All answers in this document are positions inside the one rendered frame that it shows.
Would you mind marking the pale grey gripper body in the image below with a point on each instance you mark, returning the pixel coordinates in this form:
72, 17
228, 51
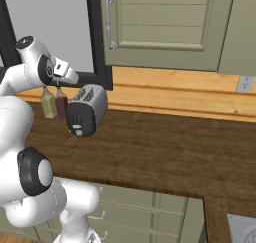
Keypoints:
69, 75

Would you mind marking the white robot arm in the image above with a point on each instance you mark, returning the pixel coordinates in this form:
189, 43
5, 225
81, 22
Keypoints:
13, 173

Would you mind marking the silver and black toaster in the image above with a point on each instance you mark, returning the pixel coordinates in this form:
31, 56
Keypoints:
87, 110

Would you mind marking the white toaster lever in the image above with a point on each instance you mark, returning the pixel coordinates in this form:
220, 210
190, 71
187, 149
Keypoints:
77, 126

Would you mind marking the dark red bottle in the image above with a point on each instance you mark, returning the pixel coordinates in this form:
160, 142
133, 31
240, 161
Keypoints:
61, 105

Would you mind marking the yellow bottle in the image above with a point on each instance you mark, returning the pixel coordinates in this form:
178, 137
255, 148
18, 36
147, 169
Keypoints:
48, 103

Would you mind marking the olive green drawer front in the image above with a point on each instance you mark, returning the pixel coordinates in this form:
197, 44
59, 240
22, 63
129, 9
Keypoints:
140, 223
140, 200

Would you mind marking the plain olive green cupboard panel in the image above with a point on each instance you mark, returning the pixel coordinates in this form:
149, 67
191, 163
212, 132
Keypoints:
240, 30

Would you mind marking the narrow olive green cabinet panel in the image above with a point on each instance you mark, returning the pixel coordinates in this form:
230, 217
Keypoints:
192, 220

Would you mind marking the grey hob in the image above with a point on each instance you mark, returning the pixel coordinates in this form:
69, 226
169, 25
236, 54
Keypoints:
243, 228

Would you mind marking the black window frame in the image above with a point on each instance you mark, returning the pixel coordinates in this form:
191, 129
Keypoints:
99, 37

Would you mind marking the grey wall socket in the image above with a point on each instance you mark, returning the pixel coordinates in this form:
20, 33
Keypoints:
246, 84

